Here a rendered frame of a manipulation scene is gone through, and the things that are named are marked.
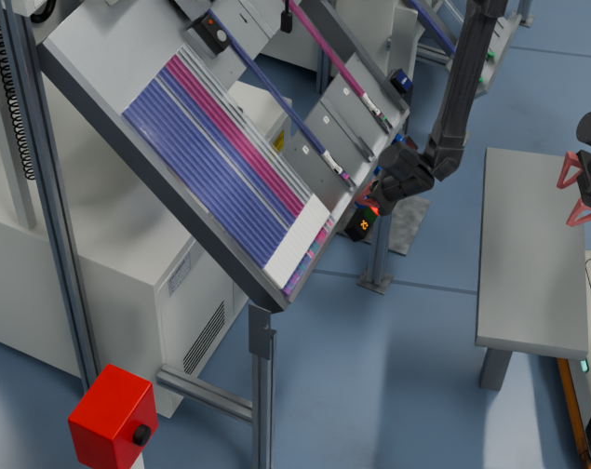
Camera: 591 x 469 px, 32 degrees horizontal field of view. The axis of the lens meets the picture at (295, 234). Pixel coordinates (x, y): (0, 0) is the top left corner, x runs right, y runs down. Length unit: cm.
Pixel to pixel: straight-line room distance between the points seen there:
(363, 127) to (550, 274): 55
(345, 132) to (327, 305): 79
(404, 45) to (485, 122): 94
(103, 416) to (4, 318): 96
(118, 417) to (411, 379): 119
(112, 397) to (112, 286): 50
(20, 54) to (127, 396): 65
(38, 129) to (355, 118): 76
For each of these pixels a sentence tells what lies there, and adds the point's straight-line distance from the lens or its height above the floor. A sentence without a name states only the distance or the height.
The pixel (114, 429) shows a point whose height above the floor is 78.
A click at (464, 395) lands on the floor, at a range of 292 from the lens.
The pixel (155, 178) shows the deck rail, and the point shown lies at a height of 98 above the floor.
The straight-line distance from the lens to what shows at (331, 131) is 236.
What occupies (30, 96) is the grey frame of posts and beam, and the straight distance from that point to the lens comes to 201.
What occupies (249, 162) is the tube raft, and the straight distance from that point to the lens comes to 216.
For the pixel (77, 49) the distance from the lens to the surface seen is 201.
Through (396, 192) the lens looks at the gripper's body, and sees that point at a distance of 224.
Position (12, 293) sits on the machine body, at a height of 34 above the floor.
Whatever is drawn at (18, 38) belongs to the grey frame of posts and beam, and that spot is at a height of 125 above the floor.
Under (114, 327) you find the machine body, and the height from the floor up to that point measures 39.
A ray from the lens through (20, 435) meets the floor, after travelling 287.
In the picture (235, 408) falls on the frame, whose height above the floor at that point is 32.
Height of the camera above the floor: 241
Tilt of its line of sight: 49 degrees down
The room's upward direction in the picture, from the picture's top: 2 degrees clockwise
